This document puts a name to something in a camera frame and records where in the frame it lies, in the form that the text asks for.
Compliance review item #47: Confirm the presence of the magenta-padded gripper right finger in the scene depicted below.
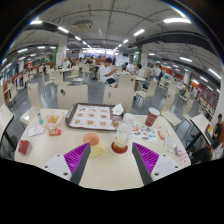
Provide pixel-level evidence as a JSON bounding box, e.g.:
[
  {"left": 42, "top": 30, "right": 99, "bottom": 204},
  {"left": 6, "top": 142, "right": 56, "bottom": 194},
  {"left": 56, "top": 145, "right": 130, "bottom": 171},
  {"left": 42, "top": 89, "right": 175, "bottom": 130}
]
[{"left": 131, "top": 142, "right": 183, "bottom": 186}]

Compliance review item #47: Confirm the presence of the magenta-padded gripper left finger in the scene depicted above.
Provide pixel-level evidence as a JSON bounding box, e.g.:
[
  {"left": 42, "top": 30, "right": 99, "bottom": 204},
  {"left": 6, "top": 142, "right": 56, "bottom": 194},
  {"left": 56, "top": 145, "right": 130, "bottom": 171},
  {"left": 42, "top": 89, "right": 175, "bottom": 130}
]
[{"left": 43, "top": 142, "right": 92, "bottom": 186}]

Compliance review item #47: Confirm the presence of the clear white-capped drink bottle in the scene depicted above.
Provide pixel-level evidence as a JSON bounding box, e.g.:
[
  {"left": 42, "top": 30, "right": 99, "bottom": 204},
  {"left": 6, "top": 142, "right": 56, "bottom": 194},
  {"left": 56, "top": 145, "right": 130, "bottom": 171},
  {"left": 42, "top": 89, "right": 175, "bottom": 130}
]
[{"left": 113, "top": 113, "right": 135, "bottom": 151}]

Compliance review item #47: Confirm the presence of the yellow mug with pink inside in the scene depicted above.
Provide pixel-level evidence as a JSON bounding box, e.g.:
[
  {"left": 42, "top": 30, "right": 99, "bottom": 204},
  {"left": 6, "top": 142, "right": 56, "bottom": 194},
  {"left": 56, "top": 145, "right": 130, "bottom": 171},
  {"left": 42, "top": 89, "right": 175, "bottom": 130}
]
[{"left": 81, "top": 131, "right": 108, "bottom": 158}]

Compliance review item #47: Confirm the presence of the flat round red coaster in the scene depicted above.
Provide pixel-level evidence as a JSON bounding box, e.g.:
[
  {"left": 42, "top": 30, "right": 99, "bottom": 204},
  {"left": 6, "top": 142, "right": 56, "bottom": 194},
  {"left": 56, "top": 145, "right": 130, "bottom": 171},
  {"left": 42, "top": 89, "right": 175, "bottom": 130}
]
[{"left": 110, "top": 141, "right": 129, "bottom": 155}]

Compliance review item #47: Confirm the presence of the small red sauce packet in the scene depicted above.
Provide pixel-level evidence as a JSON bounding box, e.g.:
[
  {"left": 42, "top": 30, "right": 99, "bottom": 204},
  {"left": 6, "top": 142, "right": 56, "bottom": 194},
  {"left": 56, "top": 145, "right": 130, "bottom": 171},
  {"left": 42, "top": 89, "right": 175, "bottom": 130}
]
[{"left": 48, "top": 128, "right": 62, "bottom": 137}]

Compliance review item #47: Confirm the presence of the dark brown food tray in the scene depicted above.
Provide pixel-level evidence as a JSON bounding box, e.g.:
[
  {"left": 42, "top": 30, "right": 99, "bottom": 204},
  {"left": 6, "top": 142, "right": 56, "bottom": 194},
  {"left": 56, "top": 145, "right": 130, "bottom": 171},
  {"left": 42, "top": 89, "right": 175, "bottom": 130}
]
[{"left": 65, "top": 102, "right": 124, "bottom": 132}]

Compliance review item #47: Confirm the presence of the red paper cup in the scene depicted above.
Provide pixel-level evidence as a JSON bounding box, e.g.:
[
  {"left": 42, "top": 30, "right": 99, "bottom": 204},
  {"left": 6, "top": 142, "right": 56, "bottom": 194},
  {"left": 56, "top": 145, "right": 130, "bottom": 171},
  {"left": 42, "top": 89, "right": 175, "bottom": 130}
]
[{"left": 144, "top": 107, "right": 161, "bottom": 128}]

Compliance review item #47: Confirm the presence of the printed paper tray liner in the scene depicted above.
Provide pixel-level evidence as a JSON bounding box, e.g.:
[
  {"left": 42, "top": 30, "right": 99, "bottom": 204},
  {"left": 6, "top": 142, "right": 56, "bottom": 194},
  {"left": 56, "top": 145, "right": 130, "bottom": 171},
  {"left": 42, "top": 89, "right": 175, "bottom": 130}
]
[{"left": 69, "top": 104, "right": 118, "bottom": 130}]

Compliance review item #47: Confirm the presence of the clear snack bag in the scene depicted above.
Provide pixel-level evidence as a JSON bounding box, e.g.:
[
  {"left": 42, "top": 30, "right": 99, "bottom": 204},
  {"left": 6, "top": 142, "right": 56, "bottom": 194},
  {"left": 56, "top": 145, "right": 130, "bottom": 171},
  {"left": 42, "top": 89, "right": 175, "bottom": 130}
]
[{"left": 43, "top": 110, "right": 66, "bottom": 131}]

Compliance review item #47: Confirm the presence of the white paper card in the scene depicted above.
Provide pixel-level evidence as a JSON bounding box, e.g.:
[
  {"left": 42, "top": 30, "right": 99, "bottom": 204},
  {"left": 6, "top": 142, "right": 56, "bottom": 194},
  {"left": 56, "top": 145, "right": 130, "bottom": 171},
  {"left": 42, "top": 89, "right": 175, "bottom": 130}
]
[{"left": 27, "top": 124, "right": 46, "bottom": 138}]

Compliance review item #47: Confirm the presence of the dark red flat packet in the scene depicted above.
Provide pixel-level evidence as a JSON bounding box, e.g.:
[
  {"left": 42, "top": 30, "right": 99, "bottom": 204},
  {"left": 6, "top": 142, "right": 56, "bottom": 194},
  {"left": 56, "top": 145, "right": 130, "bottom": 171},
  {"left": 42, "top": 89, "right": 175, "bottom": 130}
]
[{"left": 17, "top": 139, "right": 30, "bottom": 156}]

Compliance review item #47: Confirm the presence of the white crumpled napkin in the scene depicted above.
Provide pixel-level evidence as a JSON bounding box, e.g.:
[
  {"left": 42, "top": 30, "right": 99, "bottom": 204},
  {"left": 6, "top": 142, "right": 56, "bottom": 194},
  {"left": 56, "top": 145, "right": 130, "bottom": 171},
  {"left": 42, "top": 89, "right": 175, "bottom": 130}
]
[{"left": 111, "top": 103, "right": 125, "bottom": 116}]

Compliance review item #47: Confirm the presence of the beige chair with round logo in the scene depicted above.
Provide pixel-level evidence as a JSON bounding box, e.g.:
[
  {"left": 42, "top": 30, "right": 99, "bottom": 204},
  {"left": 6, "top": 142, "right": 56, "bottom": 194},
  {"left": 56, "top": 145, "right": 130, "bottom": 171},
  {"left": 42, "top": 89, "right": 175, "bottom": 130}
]
[
  {"left": 102, "top": 85, "right": 135, "bottom": 113},
  {"left": 56, "top": 83, "right": 89, "bottom": 110}
]

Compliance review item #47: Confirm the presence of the beige neighbouring table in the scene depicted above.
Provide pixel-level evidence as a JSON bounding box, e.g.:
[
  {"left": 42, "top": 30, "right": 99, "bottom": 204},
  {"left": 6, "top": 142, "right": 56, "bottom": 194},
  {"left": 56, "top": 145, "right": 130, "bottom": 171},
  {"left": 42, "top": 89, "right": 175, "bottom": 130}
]
[
  {"left": 184, "top": 113, "right": 214, "bottom": 153},
  {"left": 0, "top": 103, "right": 16, "bottom": 149}
]

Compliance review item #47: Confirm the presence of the group of beige chairs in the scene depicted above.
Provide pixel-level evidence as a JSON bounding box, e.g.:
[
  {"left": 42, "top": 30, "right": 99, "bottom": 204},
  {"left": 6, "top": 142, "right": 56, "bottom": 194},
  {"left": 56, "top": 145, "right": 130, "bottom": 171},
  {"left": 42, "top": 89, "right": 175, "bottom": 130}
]
[{"left": 6, "top": 64, "right": 201, "bottom": 128}]

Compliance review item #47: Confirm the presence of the person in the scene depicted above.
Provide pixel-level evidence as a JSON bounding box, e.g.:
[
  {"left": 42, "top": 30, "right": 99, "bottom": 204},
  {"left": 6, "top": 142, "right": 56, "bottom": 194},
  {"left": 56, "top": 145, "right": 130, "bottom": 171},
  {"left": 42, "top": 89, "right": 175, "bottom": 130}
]
[
  {"left": 211, "top": 113, "right": 224, "bottom": 149},
  {"left": 99, "top": 57, "right": 118, "bottom": 88},
  {"left": 126, "top": 63, "right": 143, "bottom": 78},
  {"left": 63, "top": 57, "right": 73, "bottom": 69}
]

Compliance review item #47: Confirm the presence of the ceiling air conditioner unit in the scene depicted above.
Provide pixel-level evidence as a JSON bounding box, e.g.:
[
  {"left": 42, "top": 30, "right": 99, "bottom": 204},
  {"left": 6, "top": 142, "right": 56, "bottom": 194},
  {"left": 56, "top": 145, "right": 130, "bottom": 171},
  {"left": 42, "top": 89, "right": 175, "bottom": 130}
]
[{"left": 73, "top": 19, "right": 93, "bottom": 29}]

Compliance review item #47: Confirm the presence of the group of ceiling lights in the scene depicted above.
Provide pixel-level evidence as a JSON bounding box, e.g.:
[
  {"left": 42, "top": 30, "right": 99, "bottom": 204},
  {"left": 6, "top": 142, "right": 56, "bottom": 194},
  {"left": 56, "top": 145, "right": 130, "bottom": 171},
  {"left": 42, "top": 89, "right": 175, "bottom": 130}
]
[{"left": 0, "top": 16, "right": 221, "bottom": 84}]

